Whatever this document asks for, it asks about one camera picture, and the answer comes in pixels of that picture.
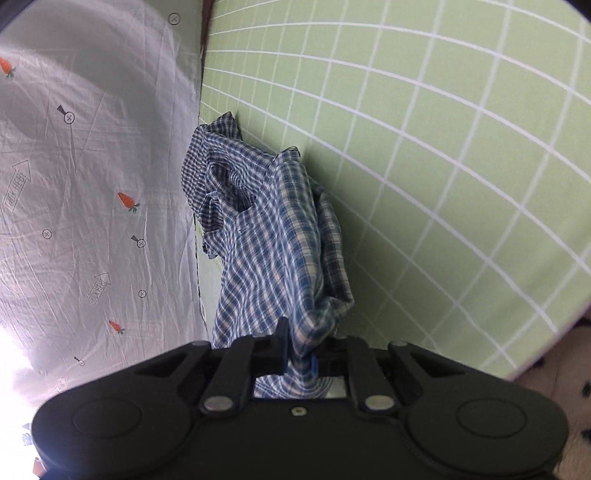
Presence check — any green grid mat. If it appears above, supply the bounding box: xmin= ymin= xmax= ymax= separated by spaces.
xmin=196 ymin=0 xmax=591 ymax=382

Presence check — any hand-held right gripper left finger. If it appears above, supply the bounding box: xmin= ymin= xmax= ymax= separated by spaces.
xmin=137 ymin=318 xmax=290 ymax=415

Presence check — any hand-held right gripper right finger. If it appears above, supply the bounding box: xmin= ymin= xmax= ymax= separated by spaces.
xmin=311 ymin=336 xmax=463 ymax=414

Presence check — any beige spotted cloth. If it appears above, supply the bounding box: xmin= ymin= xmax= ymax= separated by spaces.
xmin=510 ymin=314 xmax=591 ymax=480

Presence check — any blue plaid shirt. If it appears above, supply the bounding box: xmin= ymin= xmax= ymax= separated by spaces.
xmin=181 ymin=112 xmax=356 ymax=400

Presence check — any carrot print grey sheet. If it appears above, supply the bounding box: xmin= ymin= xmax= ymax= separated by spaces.
xmin=0 ymin=0 xmax=212 ymax=416

